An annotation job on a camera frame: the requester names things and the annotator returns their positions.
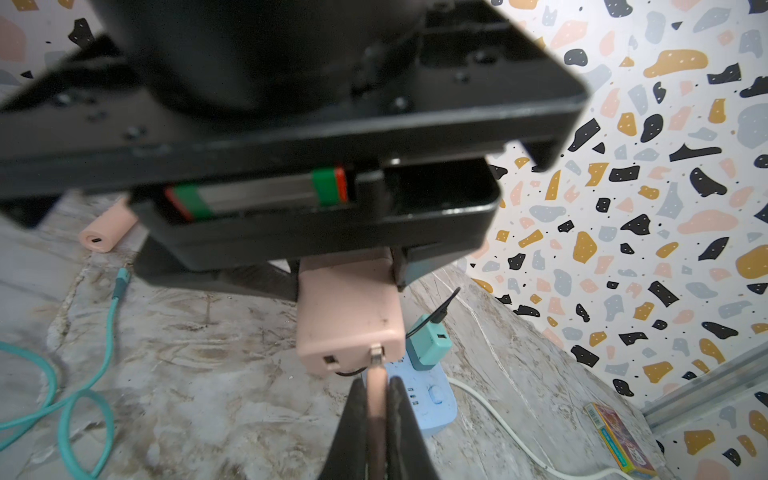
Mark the small colourful card box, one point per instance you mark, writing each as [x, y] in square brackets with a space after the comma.
[626, 451]

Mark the pink plug adapter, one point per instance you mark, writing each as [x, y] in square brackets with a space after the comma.
[348, 304]

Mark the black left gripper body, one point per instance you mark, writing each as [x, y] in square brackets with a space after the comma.
[247, 132]

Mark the light blue power strip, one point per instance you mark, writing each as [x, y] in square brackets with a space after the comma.
[430, 395]

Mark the teal plug adapter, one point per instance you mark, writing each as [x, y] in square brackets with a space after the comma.
[428, 342]

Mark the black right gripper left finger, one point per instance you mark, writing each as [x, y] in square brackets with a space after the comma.
[347, 457]

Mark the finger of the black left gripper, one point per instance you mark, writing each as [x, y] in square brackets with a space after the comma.
[413, 262]
[157, 266]

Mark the pink toothbrush middle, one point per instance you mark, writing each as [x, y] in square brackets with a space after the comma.
[107, 230]

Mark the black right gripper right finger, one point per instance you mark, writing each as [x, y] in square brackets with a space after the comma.
[407, 456]

